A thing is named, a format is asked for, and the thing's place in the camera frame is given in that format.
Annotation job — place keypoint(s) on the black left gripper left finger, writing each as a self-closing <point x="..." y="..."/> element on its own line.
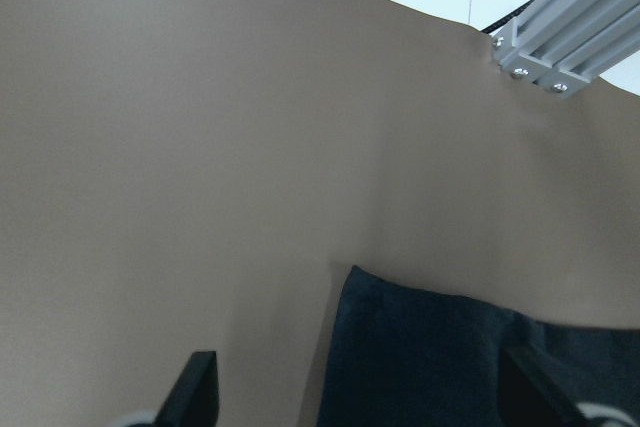
<point x="193" y="400"/>

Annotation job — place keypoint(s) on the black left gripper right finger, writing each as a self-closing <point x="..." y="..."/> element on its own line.
<point x="527" y="394"/>

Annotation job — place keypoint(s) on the black graphic t-shirt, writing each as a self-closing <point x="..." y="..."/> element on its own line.
<point x="401" y="356"/>

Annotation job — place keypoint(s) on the aluminium frame cage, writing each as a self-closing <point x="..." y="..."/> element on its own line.
<point x="563" y="45"/>

